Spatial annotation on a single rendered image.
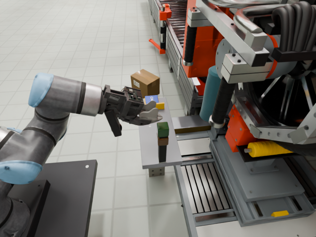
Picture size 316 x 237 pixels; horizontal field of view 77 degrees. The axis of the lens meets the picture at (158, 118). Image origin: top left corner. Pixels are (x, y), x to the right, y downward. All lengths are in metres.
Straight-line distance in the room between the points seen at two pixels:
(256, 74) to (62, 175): 0.92
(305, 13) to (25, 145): 0.66
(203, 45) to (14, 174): 0.93
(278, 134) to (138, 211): 0.84
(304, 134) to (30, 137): 0.70
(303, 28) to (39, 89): 0.57
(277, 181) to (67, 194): 1.02
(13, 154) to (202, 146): 1.11
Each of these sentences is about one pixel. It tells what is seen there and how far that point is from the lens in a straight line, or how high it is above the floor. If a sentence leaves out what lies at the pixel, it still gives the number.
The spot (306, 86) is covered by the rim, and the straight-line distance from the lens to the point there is 0.79.
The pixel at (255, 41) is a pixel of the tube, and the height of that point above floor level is 0.99.
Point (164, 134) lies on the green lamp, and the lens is 0.69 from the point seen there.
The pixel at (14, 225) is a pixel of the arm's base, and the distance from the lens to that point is 0.94.
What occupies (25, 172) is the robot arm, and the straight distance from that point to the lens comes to 0.55.
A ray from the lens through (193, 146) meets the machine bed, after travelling 1.38.
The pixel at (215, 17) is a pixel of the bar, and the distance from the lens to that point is 0.64.
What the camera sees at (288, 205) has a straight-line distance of 1.26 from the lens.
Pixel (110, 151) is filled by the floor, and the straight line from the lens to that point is 1.48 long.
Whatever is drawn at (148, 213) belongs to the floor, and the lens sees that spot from 1.24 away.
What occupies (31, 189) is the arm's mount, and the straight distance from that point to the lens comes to 1.06.
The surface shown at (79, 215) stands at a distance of 0.97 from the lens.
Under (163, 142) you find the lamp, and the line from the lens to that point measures 0.73.
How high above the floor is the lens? 1.16
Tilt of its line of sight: 45 degrees down
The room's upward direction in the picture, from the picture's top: straight up
